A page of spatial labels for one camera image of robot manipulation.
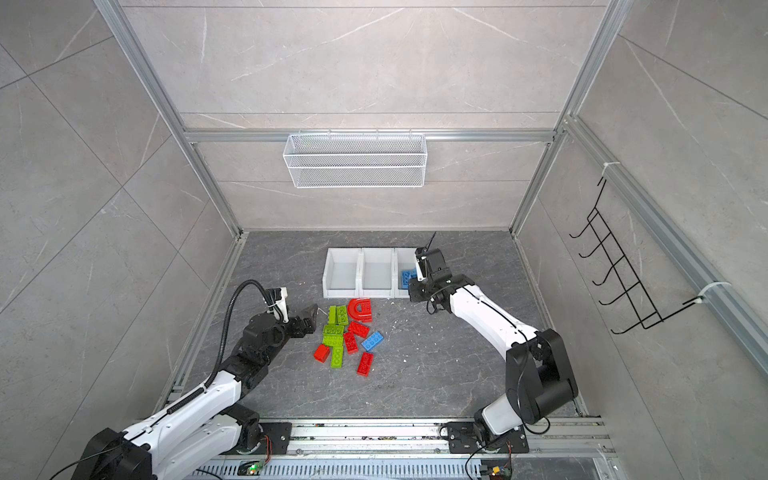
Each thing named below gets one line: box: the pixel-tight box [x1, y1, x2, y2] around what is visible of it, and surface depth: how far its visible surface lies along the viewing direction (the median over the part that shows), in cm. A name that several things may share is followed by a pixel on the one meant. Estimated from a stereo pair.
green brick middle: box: [323, 324, 345, 335], surface depth 92 cm
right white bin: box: [393, 247, 418, 298], surface depth 100 cm
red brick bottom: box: [356, 352, 375, 378], surface depth 87 cm
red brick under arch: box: [348, 321, 371, 339], surface depth 92 cm
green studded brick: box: [322, 333, 343, 347], surface depth 92 cm
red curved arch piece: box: [348, 298, 373, 323], surface depth 97 cm
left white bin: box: [322, 247, 362, 298], surface depth 106 cm
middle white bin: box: [361, 248, 395, 298], surface depth 104 cm
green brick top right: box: [336, 305, 348, 326], surface depth 96 cm
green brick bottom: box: [330, 346, 343, 369], surface depth 88 cm
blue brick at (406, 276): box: [402, 268, 417, 289], surface depth 100 cm
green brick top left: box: [327, 305, 337, 324], surface depth 95 cm
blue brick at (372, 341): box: [361, 331, 385, 352], surface depth 90 cm
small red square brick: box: [313, 344, 331, 363], surface depth 87 cm
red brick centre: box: [344, 332, 359, 355], surface depth 90 cm
